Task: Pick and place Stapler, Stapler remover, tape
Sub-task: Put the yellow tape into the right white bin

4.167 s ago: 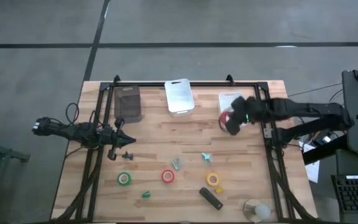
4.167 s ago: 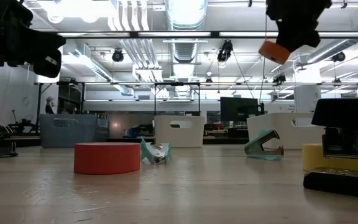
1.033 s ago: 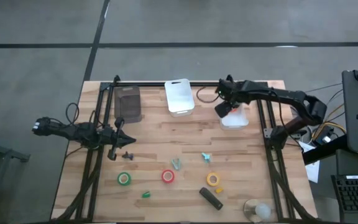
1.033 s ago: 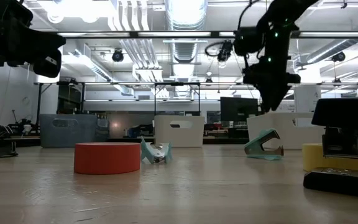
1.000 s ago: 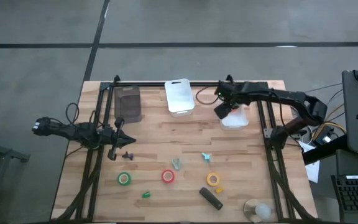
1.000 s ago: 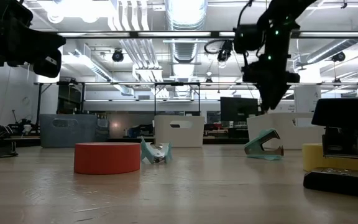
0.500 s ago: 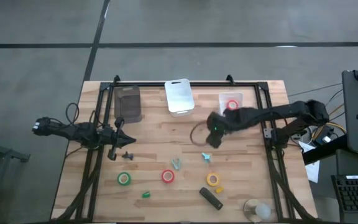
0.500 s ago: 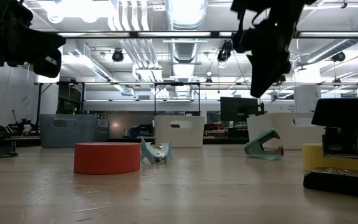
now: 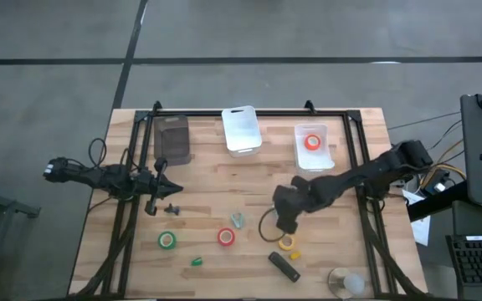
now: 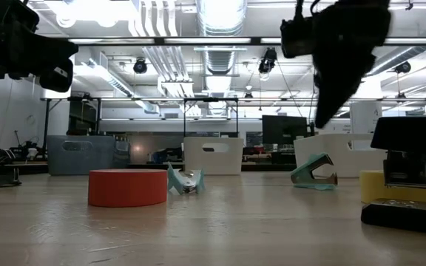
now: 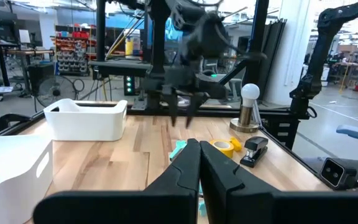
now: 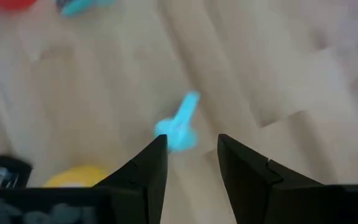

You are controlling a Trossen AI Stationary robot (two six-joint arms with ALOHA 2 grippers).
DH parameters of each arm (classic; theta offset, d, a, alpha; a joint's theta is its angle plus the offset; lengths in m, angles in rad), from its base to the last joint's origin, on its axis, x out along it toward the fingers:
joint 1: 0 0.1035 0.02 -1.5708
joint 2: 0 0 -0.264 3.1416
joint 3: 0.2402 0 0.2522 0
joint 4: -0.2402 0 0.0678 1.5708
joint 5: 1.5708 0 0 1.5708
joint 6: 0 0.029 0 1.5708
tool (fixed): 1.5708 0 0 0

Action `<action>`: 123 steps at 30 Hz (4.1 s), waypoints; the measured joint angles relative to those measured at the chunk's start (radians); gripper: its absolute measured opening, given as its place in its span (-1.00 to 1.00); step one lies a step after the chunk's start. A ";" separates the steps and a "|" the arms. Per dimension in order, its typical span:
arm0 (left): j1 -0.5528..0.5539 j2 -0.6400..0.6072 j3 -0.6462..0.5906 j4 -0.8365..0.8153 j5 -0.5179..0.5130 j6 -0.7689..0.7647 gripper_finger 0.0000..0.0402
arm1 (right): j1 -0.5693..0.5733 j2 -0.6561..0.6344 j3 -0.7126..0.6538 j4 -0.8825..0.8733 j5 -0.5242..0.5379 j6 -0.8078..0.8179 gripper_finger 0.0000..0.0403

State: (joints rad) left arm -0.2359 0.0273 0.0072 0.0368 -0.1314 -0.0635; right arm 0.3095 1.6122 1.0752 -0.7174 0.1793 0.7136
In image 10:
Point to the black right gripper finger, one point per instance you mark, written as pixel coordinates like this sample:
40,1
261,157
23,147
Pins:
344,86
324,96

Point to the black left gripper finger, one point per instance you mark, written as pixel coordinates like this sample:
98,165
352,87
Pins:
55,80
54,53

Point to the orange tape roll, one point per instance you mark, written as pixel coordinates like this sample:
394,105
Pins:
128,187

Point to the white sign column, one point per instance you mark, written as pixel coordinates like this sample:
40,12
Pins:
364,117

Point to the black monitor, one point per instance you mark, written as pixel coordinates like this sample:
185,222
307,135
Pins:
284,129

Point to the frosted clear plastic bin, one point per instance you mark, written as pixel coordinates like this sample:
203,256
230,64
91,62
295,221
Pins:
331,155

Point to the grey plastic bin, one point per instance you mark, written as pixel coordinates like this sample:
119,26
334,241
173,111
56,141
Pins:
80,157

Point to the yellow plastic block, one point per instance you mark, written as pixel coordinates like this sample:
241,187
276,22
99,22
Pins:
372,184

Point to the black overhead crossbar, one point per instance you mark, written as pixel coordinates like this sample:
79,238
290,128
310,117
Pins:
161,40

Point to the white plastic bin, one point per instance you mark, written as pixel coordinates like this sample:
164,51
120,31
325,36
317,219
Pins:
214,160

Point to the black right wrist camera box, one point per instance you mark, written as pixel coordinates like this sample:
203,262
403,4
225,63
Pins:
296,37

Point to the black hanging camera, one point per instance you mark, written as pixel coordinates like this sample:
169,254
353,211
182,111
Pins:
403,67
140,66
267,61

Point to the black aluminium table frame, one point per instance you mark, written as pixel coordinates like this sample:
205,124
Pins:
264,167

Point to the silver ventilation duct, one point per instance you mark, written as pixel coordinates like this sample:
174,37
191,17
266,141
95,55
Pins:
220,22

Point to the black metal rack frame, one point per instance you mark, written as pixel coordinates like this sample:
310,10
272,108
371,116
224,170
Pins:
184,111

